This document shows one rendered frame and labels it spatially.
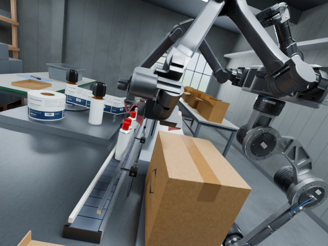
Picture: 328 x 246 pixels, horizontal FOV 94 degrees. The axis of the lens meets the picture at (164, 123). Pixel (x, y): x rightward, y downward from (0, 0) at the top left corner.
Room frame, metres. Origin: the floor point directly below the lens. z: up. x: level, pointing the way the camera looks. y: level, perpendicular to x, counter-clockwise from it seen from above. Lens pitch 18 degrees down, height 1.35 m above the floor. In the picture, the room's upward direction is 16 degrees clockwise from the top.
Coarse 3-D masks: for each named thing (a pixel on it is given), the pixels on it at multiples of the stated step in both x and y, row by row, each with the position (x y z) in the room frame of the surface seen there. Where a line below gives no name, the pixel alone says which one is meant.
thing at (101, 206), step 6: (138, 126) 0.99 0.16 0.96; (132, 138) 0.79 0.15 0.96; (126, 150) 0.65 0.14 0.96; (120, 162) 0.54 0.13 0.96; (120, 168) 0.51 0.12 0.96; (114, 174) 0.46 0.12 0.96; (114, 180) 0.44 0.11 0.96; (108, 186) 0.40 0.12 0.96; (108, 192) 0.38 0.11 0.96; (102, 198) 0.35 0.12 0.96; (102, 204) 0.33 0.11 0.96
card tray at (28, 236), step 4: (28, 232) 0.27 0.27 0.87; (28, 236) 0.27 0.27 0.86; (24, 240) 0.26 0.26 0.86; (28, 240) 0.27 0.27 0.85; (32, 240) 0.28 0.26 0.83; (20, 244) 0.25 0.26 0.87; (24, 244) 0.26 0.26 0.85; (28, 244) 0.27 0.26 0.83; (32, 244) 0.27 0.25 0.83; (36, 244) 0.27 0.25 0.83; (40, 244) 0.27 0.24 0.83; (44, 244) 0.28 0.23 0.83; (48, 244) 0.28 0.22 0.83; (52, 244) 0.28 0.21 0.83; (56, 244) 0.28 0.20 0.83
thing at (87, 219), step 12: (132, 144) 0.87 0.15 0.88; (108, 168) 0.59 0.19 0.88; (108, 180) 0.52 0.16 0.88; (96, 192) 0.44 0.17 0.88; (84, 204) 0.39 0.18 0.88; (96, 204) 0.40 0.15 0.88; (108, 204) 0.41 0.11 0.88; (84, 216) 0.35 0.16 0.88; (96, 216) 0.36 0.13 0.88; (84, 228) 0.31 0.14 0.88; (96, 228) 0.32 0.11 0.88
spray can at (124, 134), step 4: (124, 124) 0.67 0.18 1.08; (128, 124) 0.68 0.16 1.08; (124, 128) 0.67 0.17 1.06; (128, 128) 0.69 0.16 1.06; (120, 132) 0.67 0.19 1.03; (124, 132) 0.66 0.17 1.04; (128, 132) 0.68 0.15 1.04; (120, 136) 0.67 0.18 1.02; (124, 136) 0.67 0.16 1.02; (128, 136) 0.68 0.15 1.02; (120, 140) 0.66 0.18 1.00; (124, 140) 0.67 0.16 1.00; (120, 144) 0.66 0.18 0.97; (124, 144) 0.67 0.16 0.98; (116, 148) 0.67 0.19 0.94; (120, 148) 0.66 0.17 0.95; (124, 148) 0.67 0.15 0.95; (116, 152) 0.67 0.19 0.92; (120, 152) 0.66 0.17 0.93; (116, 156) 0.67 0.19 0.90; (120, 156) 0.66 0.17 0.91; (116, 160) 0.66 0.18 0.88; (120, 160) 0.67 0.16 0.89
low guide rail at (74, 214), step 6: (114, 150) 0.69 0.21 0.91; (108, 156) 0.63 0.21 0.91; (108, 162) 0.61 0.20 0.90; (102, 168) 0.54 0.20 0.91; (96, 180) 0.47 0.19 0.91; (90, 186) 0.43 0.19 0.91; (90, 192) 0.42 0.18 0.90; (84, 198) 0.38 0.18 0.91; (78, 204) 0.35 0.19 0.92; (78, 210) 0.34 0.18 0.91; (72, 216) 0.31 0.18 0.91; (72, 222) 0.31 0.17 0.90
